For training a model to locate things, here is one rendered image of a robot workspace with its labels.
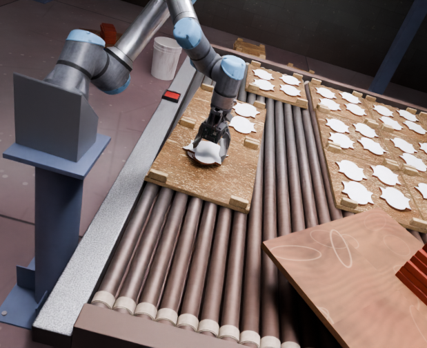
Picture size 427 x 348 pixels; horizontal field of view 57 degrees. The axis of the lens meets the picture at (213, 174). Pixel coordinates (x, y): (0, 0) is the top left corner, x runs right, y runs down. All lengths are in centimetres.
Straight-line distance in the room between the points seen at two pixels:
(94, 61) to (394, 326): 114
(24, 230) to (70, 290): 144
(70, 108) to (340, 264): 90
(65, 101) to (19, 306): 108
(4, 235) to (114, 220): 130
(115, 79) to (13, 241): 119
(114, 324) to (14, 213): 168
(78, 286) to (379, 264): 76
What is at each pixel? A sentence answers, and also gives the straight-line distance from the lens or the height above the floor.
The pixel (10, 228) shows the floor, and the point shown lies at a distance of 240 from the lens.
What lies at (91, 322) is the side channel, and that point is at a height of 95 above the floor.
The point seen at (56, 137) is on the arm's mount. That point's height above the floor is 95.
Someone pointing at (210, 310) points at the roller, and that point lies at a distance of 99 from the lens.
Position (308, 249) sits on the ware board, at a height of 104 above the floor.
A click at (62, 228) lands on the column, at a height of 54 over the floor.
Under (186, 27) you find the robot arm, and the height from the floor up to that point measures 139.
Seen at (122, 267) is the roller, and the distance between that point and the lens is 102.
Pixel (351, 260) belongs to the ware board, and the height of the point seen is 104.
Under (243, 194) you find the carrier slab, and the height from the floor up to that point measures 94.
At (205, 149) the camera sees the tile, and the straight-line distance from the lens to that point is 141.
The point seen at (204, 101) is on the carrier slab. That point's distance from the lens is 184.
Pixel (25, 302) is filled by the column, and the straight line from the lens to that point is 208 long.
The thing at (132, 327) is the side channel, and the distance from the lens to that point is 89.
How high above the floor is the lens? 170
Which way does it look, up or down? 34 degrees down
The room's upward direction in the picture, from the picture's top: 18 degrees clockwise
